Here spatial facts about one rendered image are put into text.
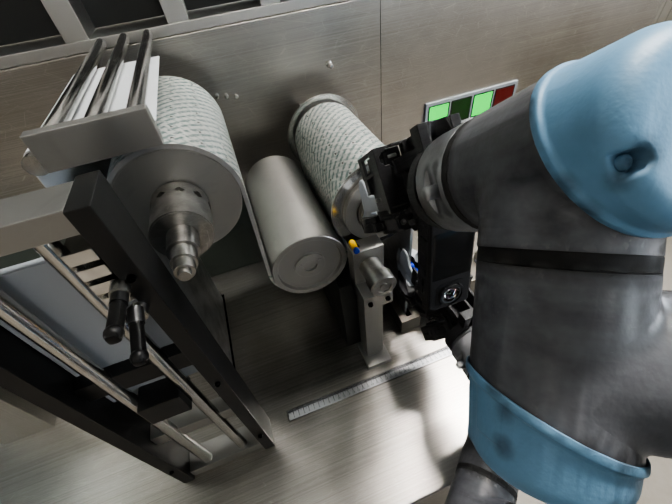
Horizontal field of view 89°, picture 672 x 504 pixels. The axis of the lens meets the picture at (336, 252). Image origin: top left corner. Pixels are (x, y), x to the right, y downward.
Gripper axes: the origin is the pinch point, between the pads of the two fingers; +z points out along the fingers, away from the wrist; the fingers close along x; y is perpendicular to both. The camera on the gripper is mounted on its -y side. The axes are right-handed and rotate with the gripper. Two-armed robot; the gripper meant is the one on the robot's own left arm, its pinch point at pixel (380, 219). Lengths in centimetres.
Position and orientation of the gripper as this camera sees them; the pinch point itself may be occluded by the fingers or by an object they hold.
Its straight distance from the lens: 46.5
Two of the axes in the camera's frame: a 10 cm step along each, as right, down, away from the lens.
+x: -9.3, 3.1, -1.7
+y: -3.0, -9.5, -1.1
